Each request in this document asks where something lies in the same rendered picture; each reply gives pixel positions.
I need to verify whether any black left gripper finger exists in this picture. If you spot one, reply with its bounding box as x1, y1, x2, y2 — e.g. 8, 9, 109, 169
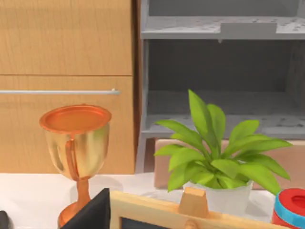
61, 187, 111, 229

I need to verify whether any wooden framed blackboard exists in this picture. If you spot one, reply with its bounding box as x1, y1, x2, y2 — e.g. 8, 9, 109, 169
109, 187, 291, 229

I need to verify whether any gold and copper trophy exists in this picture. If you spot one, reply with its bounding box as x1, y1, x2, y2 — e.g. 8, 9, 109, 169
39, 104, 112, 229

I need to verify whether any shallow salmon-coloured box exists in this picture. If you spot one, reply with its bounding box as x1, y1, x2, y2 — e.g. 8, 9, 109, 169
153, 137, 305, 191

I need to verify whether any dark rounded object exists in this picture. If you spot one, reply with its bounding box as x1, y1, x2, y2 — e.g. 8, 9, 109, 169
0, 210, 14, 229

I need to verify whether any wooden cupboard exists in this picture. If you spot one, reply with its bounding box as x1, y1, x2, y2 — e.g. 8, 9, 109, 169
0, 0, 144, 175

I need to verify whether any green plant in white pot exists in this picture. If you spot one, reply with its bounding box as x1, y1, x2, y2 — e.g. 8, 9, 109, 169
153, 89, 294, 215

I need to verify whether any plain wooden drawer front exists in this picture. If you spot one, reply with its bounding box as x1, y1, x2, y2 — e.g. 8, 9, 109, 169
0, 0, 133, 76

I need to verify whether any grey open shelf unit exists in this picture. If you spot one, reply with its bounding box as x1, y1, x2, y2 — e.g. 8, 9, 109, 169
136, 0, 305, 173

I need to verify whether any wooden drawer front with handle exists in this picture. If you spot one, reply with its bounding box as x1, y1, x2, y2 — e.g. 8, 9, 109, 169
0, 75, 136, 175

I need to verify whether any long metal handle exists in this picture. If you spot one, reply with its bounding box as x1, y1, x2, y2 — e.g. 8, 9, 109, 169
0, 88, 121, 96

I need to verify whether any red and blue ring stack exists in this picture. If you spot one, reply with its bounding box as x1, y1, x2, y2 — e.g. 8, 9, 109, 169
271, 187, 305, 229

